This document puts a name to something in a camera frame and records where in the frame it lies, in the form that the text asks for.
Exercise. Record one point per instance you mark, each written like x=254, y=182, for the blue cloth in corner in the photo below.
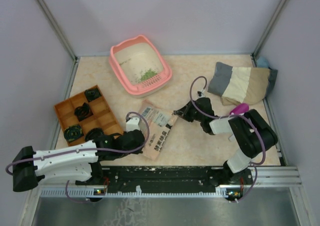
x=262, y=62

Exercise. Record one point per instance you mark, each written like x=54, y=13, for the green litter pellets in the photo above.
x=145, y=75

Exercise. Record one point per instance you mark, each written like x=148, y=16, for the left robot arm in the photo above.
x=80, y=163

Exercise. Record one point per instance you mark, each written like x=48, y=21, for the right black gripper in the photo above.
x=184, y=112

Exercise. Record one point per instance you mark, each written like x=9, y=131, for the pink litter box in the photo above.
x=131, y=56

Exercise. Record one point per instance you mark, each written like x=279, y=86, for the black part front tray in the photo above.
x=73, y=133

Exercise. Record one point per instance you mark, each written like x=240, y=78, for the beige cat litter bag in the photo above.
x=160, y=122

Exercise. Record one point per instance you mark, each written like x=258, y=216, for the purple plastic scoop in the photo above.
x=240, y=109

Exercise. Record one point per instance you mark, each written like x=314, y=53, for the grey beige folded cloth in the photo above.
x=242, y=85

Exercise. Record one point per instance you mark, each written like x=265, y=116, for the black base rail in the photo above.
x=166, y=179

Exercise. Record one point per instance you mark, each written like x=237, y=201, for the black part in tray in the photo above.
x=92, y=94

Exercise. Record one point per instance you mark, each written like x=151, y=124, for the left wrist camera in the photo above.
x=132, y=124

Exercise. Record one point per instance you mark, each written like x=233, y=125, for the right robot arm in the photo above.
x=251, y=132

